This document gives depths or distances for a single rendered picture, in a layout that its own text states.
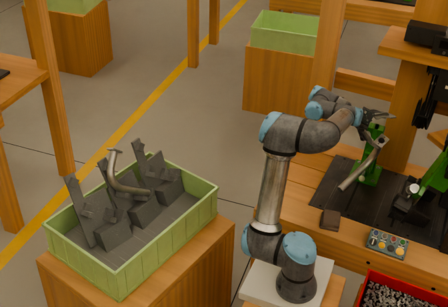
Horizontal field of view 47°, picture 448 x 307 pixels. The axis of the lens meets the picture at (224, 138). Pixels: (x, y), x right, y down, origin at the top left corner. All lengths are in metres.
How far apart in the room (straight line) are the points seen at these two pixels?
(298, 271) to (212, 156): 2.29
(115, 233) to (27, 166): 2.04
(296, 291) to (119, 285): 0.64
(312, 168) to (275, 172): 0.80
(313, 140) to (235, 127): 2.70
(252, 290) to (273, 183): 0.43
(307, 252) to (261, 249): 0.16
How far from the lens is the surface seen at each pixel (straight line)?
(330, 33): 2.38
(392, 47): 2.22
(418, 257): 2.20
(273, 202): 1.78
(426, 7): 2.26
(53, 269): 2.22
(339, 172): 2.50
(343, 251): 2.20
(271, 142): 1.70
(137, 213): 2.18
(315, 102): 2.06
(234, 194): 3.66
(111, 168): 2.08
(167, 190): 2.29
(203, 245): 2.22
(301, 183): 2.42
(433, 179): 2.18
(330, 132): 1.70
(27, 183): 3.94
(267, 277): 1.99
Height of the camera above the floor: 2.41
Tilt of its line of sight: 35 degrees down
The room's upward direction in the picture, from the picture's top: 2 degrees clockwise
